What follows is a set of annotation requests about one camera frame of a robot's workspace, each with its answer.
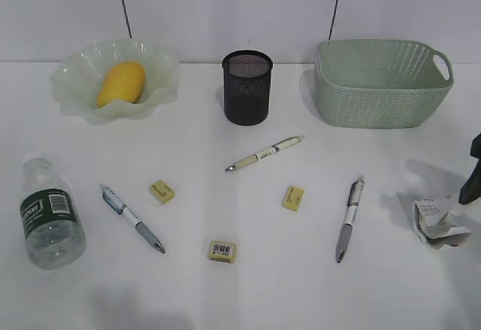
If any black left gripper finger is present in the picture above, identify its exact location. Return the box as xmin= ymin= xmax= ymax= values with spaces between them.
xmin=437 ymin=135 xmax=480 ymax=227

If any waste paper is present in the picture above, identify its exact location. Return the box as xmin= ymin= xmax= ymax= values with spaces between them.
xmin=413 ymin=195 xmax=472 ymax=250

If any grey grip clear pen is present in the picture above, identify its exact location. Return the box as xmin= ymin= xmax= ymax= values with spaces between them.
xmin=335 ymin=176 xmax=365 ymax=263

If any yellow mango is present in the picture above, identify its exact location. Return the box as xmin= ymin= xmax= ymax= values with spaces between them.
xmin=96 ymin=61 xmax=146 ymax=107

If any clear water bottle green label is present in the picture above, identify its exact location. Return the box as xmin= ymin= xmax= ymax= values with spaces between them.
xmin=20 ymin=154 xmax=86 ymax=271

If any pale green plastic basket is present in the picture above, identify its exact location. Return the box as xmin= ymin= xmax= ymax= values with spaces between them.
xmin=313 ymin=39 xmax=454 ymax=129

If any yellow eraser right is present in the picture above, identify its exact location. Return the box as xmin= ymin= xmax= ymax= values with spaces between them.
xmin=281 ymin=186 xmax=304 ymax=212

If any cream barrel pen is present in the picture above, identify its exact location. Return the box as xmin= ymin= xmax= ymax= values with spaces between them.
xmin=225 ymin=135 xmax=304 ymax=173

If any black mesh pen holder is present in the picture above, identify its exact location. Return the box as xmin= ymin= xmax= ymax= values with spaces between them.
xmin=222 ymin=50 xmax=273 ymax=126

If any yellow eraser with barcode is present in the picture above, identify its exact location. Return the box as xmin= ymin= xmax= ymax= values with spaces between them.
xmin=207 ymin=240 xmax=237 ymax=264

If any yellow eraser left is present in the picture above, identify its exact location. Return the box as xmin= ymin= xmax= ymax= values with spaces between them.
xmin=149 ymin=180 xmax=175 ymax=204

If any blue clip grey pen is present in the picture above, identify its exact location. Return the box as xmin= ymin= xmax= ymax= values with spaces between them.
xmin=100 ymin=184 xmax=166 ymax=254

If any pale green wavy plate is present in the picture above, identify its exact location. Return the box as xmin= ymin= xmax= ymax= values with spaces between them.
xmin=50 ymin=38 xmax=180 ymax=125

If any left black wall cable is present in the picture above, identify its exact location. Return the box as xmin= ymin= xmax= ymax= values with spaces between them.
xmin=113 ymin=0 xmax=133 ymax=39

